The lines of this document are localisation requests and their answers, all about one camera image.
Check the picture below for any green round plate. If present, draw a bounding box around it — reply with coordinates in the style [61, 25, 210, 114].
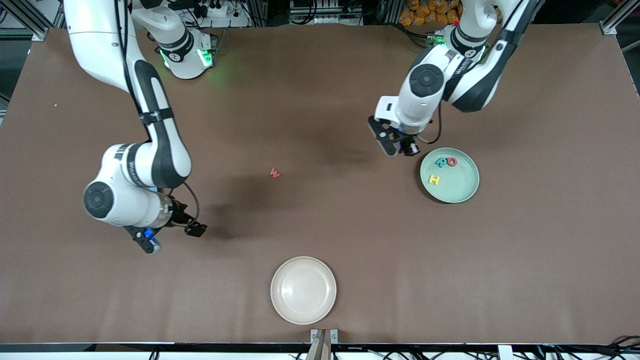
[420, 147, 481, 204]

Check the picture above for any beige round plate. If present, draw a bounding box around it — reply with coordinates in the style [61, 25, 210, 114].
[270, 256, 337, 326]

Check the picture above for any orange bag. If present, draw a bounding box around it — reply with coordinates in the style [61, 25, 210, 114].
[398, 0, 461, 27]

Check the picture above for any black equipment rack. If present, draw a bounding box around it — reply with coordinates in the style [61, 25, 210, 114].
[289, 0, 365, 26]

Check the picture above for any white power strip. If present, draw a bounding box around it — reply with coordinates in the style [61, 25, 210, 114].
[192, 0, 251, 28]

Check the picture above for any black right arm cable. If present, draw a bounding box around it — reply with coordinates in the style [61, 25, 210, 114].
[112, 0, 201, 226]

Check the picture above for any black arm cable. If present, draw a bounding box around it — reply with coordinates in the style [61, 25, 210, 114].
[112, 0, 201, 226]
[417, 102, 443, 146]

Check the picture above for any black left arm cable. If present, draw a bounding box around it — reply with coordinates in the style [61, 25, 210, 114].
[417, 102, 443, 146]

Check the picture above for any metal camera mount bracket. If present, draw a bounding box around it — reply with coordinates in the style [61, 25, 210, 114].
[306, 328, 339, 360]

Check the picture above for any aluminium frame profile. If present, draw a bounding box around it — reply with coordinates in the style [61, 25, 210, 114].
[600, 0, 640, 36]
[0, 0, 63, 41]

